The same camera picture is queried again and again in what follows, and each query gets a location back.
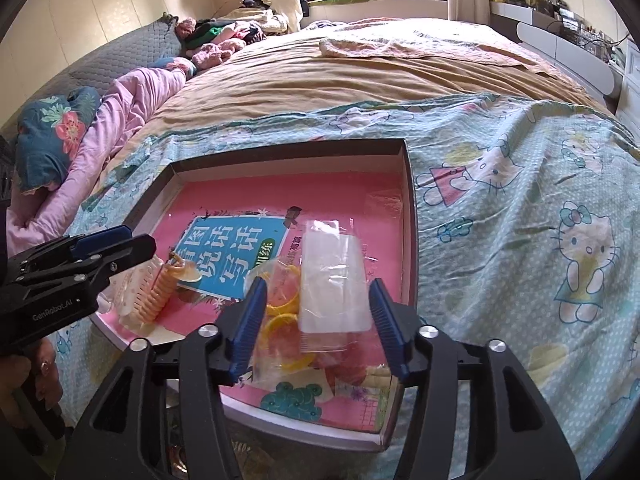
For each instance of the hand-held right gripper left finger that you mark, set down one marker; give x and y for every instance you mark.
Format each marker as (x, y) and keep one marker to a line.
(247, 330)

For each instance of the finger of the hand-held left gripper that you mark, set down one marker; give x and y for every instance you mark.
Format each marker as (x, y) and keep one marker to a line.
(100, 241)
(127, 255)

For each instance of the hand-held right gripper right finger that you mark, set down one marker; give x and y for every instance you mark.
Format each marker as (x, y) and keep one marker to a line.
(387, 330)

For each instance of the clear bag of yellow rings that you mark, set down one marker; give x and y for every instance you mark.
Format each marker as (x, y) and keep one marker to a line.
(282, 305)

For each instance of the clear bag with white comb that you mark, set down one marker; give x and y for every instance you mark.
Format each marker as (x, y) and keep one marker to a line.
(330, 280)

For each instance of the grey shallow cardboard box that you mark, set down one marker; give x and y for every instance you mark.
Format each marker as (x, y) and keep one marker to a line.
(280, 169)

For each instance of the person's left hand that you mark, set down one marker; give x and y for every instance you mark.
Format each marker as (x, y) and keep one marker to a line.
(15, 377)

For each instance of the blue floral pillow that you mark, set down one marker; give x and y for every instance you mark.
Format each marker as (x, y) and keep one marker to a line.
(45, 145)

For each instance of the pink quilt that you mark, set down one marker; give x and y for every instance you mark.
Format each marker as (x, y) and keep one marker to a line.
(125, 110)

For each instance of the pink and blue book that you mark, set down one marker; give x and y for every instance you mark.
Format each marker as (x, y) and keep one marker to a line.
(310, 195)

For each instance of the cartoon cat print blanket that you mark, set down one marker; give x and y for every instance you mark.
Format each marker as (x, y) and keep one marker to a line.
(525, 210)

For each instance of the grey quilted pillow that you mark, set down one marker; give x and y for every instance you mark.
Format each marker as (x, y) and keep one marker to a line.
(110, 50)

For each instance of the pile of clothes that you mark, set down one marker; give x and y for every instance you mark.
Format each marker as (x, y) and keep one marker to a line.
(225, 30)

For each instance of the tan blanket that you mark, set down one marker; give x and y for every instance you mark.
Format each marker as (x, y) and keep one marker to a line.
(325, 80)

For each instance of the light quilted blanket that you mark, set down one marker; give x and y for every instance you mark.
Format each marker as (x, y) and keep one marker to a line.
(425, 40)

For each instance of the white desk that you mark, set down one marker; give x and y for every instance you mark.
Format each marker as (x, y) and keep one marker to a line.
(560, 45)

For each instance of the white drawer cabinet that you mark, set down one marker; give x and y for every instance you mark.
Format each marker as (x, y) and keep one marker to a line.
(631, 85)

